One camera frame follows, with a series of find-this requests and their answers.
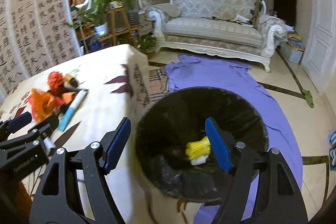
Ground white black pen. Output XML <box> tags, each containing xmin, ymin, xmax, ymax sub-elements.
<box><xmin>43</xmin><ymin>132</ymin><xmax>57</xmax><ymax>156</ymax></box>

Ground orange plastic bag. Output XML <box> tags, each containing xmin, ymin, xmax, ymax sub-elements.
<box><xmin>28</xmin><ymin>88</ymin><xmax>57</xmax><ymax>122</ymax></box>

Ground white and cyan tube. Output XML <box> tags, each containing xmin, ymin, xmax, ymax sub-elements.
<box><xmin>58</xmin><ymin>89</ymin><xmax>88</xmax><ymax>131</ymax></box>

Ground small orange paper piece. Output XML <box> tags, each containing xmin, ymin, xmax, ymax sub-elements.
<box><xmin>62</xmin><ymin>92</ymin><xmax>77</xmax><ymax>104</ymax></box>

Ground yellow honeycomb paper ball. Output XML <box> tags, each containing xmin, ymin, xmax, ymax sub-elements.
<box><xmin>185</xmin><ymin>136</ymin><xmax>211</xmax><ymax>166</ymax></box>

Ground red tube black cap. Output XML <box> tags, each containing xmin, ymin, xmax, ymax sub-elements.
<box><xmin>53</xmin><ymin>97</ymin><xmax>68</xmax><ymax>115</ymax></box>

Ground black trash bin with liner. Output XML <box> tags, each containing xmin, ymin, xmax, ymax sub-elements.
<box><xmin>135</xmin><ymin>87</ymin><xmax>269</xmax><ymax>205</ymax></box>

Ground floral cream tablecloth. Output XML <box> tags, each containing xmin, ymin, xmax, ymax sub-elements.
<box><xmin>1</xmin><ymin>44</ymin><xmax>199</xmax><ymax>223</ymax></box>

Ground red crumpled plastic bag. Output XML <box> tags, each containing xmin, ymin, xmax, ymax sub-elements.
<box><xmin>47</xmin><ymin>71</ymin><xmax>64</xmax><ymax>96</ymax></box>

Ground gold tube black cap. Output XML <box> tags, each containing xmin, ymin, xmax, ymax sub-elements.
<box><xmin>63</xmin><ymin>74</ymin><xmax>79</xmax><ymax>88</ymax></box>

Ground blue white shoes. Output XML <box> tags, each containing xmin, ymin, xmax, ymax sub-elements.
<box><xmin>328</xmin><ymin>131</ymin><xmax>336</xmax><ymax>170</ymax></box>

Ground calligraphy folding screen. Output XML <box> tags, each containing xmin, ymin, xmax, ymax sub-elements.
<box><xmin>1</xmin><ymin>0</ymin><xmax>81</xmax><ymax>100</ymax></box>

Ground green cloth on floor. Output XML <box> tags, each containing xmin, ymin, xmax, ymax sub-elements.
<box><xmin>301</xmin><ymin>89</ymin><xmax>314</xmax><ymax>108</ymax></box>

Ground plaid cloth on floor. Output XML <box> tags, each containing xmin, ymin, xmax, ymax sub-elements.
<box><xmin>149</xmin><ymin>67</ymin><xmax>169</xmax><ymax>102</ymax></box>

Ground white potted green plant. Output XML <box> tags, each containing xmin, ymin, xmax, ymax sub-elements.
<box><xmin>66</xmin><ymin>0</ymin><xmax>115</xmax><ymax>38</ymax></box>

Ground wooden plant stand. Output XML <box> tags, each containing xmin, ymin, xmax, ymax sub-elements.
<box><xmin>98</xmin><ymin>7</ymin><xmax>141</xmax><ymax>47</ymax></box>

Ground white panel door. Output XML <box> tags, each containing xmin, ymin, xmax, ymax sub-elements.
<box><xmin>301</xmin><ymin>0</ymin><xmax>335</xmax><ymax>94</ymax></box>

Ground purple cloth on floor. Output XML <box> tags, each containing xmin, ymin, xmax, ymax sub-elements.
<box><xmin>165</xmin><ymin>55</ymin><xmax>303</xmax><ymax>223</ymax></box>

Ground grey storage box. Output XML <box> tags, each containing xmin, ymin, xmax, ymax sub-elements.
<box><xmin>280</xmin><ymin>31</ymin><xmax>305</xmax><ymax>64</ymax></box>

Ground ornate white grey sofa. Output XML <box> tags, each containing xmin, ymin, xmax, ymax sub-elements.
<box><xmin>143</xmin><ymin>0</ymin><xmax>287</xmax><ymax>72</ymax></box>

